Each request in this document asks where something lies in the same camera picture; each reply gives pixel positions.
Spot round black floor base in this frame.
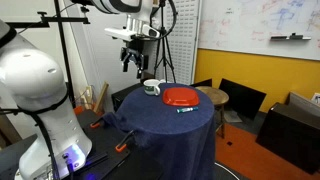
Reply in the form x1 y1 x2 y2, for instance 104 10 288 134
213 161 241 180

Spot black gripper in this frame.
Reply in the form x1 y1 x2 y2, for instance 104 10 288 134
119 35 150 80

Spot whiteboard marker tray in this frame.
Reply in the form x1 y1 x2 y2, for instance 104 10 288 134
269 32 313 42

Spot orange object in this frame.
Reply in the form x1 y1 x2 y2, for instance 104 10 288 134
73 104 88 116

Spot whiteboard with scribbles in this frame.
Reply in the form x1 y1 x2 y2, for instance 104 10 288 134
197 0 320 62

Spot small black leaning panel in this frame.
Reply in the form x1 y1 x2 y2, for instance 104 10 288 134
189 78 213 89

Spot teal and white marker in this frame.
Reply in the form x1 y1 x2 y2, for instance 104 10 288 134
175 106 200 114

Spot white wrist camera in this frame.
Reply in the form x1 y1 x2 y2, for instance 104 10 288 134
104 23 160 43

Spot black camera stand pole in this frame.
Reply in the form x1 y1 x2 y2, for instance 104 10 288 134
4 0 91 109

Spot round wooden stool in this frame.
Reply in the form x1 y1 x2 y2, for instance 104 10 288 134
195 85 230 139

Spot green and white mug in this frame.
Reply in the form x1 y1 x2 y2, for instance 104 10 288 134
143 78 167 97

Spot blue tablecloth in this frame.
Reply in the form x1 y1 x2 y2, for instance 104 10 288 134
101 81 217 180

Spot wooden planks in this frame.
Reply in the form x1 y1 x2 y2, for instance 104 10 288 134
83 80 110 115

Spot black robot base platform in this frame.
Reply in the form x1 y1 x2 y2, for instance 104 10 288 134
0 109 164 180

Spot grey panel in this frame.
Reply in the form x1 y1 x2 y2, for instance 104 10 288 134
288 91 320 118

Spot black cabinet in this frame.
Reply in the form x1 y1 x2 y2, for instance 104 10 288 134
110 82 145 113

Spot large black leaning panel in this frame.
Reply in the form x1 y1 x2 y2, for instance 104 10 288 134
218 78 268 121

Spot red square plate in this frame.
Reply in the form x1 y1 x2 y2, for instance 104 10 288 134
161 86 201 108

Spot orange and black clamp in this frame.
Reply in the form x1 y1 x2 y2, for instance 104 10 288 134
89 116 105 130
114 129 136 154

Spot large black box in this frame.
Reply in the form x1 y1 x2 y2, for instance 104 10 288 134
255 101 320 175

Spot black tripod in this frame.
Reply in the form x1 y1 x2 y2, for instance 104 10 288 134
153 0 177 84

